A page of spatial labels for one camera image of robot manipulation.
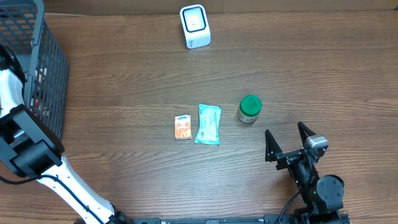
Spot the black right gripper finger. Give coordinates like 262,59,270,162
265,129,283,157
297,121,316,145

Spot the green lid jar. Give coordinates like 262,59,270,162
237,95,262,123

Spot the teal wet wipes pack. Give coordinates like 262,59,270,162
195,104,222,145

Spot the small orange packet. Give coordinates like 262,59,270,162
175,114,192,140

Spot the brown red snack bag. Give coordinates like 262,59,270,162
31,68,47,110

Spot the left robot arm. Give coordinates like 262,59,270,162
1,46,132,223

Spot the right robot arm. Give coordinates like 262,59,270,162
264,121,349,224

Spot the white barcode scanner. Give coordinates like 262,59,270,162
179,4,211,49

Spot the grey plastic mesh basket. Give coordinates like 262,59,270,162
1,0,69,138

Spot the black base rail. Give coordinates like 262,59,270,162
130,214,351,224

